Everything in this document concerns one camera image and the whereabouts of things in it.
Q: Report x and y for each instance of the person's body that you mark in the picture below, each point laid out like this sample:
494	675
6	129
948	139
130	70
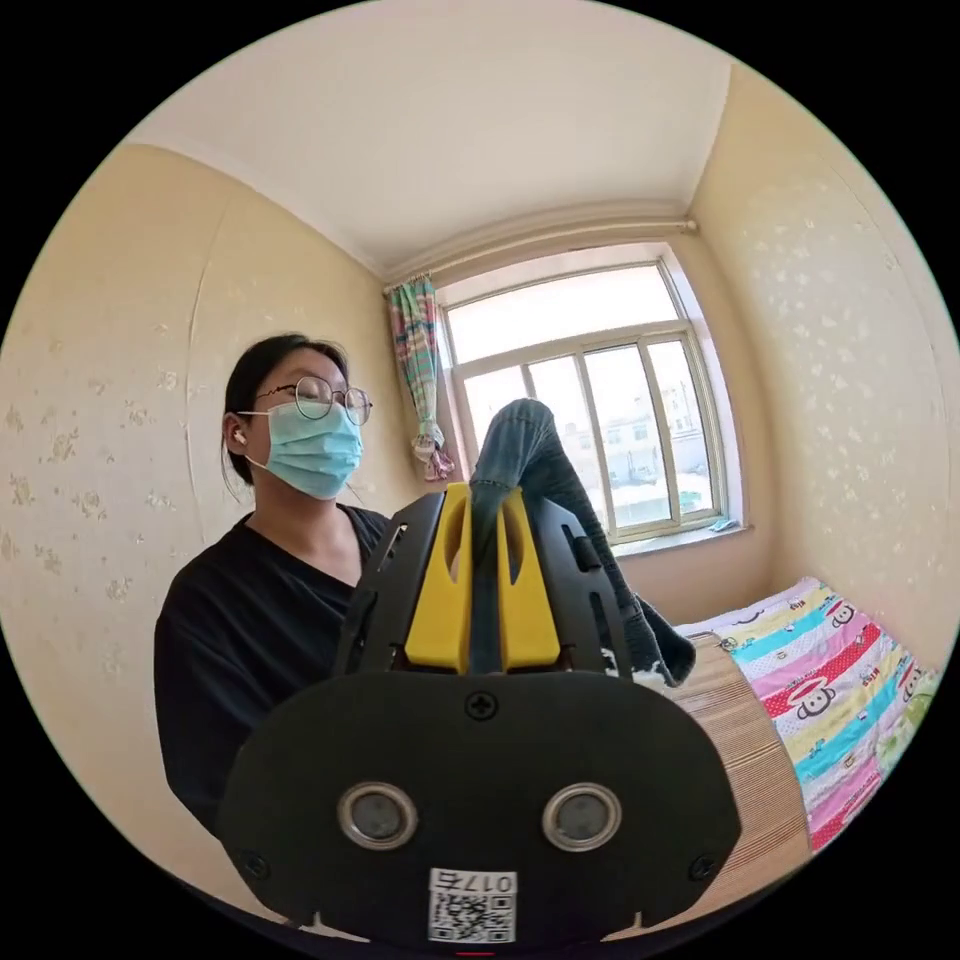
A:
262	600

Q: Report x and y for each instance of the striped curtain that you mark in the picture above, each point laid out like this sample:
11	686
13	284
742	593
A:
420	375

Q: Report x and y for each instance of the blue jeans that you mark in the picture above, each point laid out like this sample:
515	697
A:
525	457

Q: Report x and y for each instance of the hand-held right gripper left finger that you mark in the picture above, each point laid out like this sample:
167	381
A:
435	600

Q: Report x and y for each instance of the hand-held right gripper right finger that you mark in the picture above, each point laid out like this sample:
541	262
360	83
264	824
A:
529	600

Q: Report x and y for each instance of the window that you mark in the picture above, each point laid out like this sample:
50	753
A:
600	390

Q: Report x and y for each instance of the colourful printed quilt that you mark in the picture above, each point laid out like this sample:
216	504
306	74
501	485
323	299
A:
825	690

